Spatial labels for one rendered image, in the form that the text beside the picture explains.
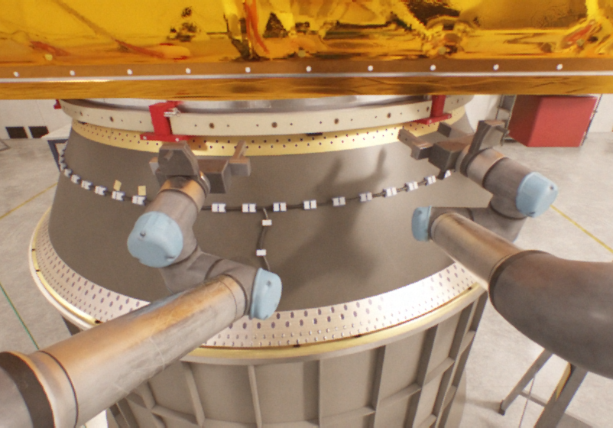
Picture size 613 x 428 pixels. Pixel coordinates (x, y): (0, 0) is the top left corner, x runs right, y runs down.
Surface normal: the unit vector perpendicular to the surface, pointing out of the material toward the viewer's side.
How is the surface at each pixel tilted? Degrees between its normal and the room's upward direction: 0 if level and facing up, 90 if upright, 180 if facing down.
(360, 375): 90
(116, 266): 62
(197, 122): 90
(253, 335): 43
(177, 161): 100
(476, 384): 0
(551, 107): 90
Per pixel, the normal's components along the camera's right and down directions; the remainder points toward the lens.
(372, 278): 0.28, 0.00
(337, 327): 0.13, -0.32
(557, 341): -0.81, 0.44
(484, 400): -0.02, -0.88
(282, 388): 0.05, 0.48
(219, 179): -0.07, 0.63
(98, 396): 0.92, 0.12
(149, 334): 0.72, -0.59
